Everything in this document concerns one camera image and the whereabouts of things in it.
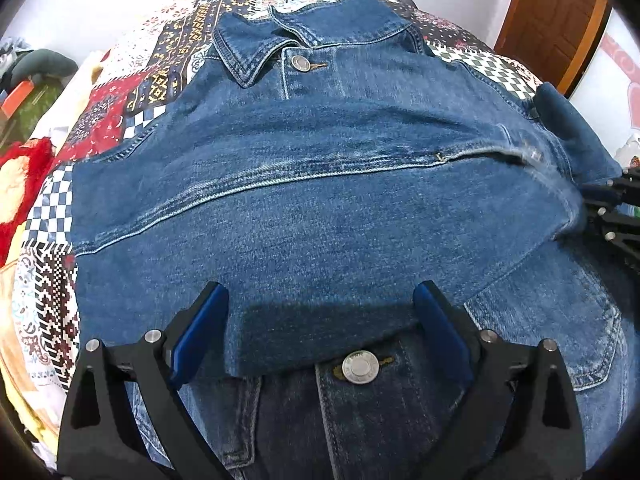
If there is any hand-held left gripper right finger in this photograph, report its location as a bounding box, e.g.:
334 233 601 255
412 280 587 480

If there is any dark green bag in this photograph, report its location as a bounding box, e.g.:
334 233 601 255
0 48 79 137

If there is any patchwork printed blanket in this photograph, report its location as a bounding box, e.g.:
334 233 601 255
10 0 546 396

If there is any blue denim jacket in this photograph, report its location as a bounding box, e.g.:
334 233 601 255
70 0 640 480

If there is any white pink printed cloth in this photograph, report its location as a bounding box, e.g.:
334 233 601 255
575 9 640 133

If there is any brown wooden door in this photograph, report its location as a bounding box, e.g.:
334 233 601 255
494 0 610 97

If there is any red plush cloth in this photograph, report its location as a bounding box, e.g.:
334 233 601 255
0 137 55 267

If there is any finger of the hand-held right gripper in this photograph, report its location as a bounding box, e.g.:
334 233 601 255
580 171 640 207
584 204 640 273

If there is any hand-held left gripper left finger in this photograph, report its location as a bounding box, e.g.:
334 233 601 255
56 281 236 480

